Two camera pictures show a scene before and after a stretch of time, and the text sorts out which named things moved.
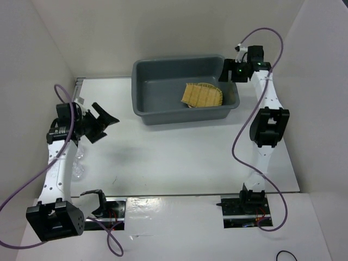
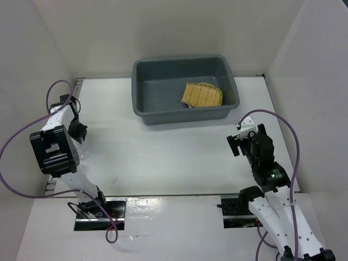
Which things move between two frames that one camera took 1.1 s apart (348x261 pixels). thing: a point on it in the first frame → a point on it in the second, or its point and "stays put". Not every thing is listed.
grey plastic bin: [158, 85] stays put
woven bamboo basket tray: [197, 95] stays put
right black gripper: [230, 64] → [234, 141]
